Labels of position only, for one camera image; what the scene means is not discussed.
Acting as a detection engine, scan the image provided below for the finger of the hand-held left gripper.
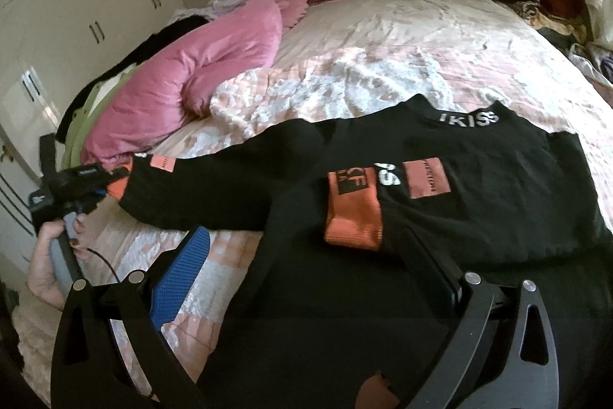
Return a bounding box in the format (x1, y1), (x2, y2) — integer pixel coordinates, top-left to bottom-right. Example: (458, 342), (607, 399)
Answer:
(82, 187), (114, 212)
(98, 166), (132, 181)

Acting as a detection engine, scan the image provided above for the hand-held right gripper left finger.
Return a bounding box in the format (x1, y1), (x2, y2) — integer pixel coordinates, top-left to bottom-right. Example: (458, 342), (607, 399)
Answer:
(49, 224), (214, 409)

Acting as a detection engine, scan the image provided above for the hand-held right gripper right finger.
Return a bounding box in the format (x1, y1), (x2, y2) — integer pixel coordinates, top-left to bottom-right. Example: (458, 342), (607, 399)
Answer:
(402, 227), (561, 409)

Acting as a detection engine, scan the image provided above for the black sweater with orange patches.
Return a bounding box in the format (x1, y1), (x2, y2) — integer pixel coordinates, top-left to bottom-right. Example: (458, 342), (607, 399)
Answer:
(117, 95), (613, 409)

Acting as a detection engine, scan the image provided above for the person's left forearm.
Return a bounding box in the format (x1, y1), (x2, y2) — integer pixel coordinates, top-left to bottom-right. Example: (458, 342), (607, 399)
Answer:
(25, 265), (74, 313)

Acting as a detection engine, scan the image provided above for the person's left hand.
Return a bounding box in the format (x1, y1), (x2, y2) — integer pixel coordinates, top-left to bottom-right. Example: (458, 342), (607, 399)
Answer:
(30, 216), (88, 276)

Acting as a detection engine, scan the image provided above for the light green garment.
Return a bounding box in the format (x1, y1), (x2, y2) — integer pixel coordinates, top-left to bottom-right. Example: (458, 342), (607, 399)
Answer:
(60, 68), (141, 180)

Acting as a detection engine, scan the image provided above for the black garment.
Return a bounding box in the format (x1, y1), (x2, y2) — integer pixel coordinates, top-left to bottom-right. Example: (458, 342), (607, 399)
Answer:
(55, 13), (211, 142)

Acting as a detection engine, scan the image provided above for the pink duvet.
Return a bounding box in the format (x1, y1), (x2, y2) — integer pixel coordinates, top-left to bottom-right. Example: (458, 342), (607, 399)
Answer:
(81, 0), (310, 172)

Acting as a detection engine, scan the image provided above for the pink and white quilt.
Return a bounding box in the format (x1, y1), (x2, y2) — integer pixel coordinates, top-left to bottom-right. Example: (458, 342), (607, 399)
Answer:
(14, 0), (613, 395)

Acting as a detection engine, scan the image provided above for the black cable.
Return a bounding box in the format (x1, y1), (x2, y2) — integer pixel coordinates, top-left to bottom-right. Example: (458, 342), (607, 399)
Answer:
(82, 245), (123, 286)

